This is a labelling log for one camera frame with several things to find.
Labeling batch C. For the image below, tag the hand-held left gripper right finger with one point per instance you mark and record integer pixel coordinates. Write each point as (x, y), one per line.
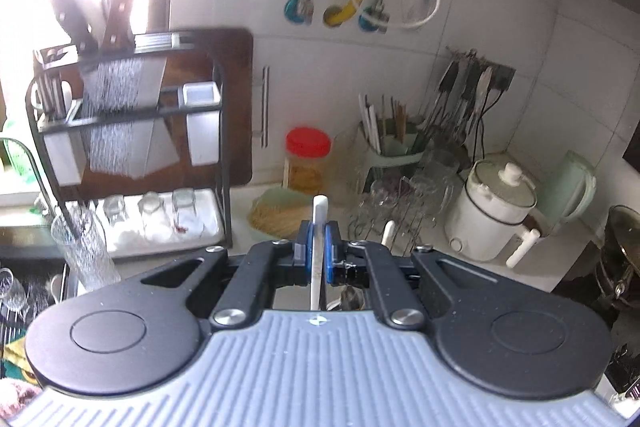
(330, 257)

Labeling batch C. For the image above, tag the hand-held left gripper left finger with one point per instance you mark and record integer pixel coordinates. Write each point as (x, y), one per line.
(303, 257)

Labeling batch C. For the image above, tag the large steel spoon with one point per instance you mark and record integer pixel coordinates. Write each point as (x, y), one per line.
(350, 297)

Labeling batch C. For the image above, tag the stained white chopstick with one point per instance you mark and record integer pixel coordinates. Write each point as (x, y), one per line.
(388, 232)

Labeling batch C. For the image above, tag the row of hanging kitchen utensils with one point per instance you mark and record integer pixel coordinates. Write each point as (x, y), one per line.
(452, 92)

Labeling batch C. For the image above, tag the bundle of pale dried noodles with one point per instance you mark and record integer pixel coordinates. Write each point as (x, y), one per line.
(280, 219)

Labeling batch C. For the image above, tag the green plastic basket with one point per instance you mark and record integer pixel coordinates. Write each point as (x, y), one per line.
(280, 194)

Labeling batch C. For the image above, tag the tall clear glass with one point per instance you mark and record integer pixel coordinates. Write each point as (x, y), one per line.
(350, 167)

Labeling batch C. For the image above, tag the plastic jar with red lid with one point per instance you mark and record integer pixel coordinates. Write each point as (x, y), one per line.
(307, 142)

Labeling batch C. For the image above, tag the green and white chopstick holder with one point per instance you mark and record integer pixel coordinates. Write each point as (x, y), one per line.
(395, 157)

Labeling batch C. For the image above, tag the black metal kitchen rack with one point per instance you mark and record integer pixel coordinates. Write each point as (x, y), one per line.
(226, 157)

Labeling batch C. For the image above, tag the glass tumbler with red mark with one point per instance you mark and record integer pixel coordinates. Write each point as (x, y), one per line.
(183, 209)

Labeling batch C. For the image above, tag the white drying tray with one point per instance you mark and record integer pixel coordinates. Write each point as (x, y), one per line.
(165, 242)

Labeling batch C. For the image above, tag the white electric cooker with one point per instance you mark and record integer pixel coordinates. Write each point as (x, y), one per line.
(480, 227)

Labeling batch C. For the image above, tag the clear glass tumbler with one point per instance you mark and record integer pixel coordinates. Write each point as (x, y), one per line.
(114, 212)
(150, 209)

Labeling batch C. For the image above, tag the white plastic holder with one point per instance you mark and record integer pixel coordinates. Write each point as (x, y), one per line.
(62, 157)
(202, 132)

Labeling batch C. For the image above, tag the brown wooden cutting board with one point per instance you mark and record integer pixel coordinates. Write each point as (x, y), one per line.
(240, 107)

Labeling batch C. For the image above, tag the textured glass pitcher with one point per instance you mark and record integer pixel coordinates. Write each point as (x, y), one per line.
(85, 257)

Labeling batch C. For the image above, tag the green electric kettle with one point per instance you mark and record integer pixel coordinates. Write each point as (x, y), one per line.
(565, 187)

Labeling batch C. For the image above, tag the chrome gooseneck faucet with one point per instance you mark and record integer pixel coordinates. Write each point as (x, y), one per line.
(40, 177)

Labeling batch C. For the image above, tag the small patterned glass cup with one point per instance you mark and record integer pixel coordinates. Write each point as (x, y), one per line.
(10, 287)

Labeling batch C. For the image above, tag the steel pot with lid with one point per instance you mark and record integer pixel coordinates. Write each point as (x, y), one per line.
(625, 247)

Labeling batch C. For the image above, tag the patterned cloth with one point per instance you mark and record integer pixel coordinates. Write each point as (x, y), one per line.
(15, 357)

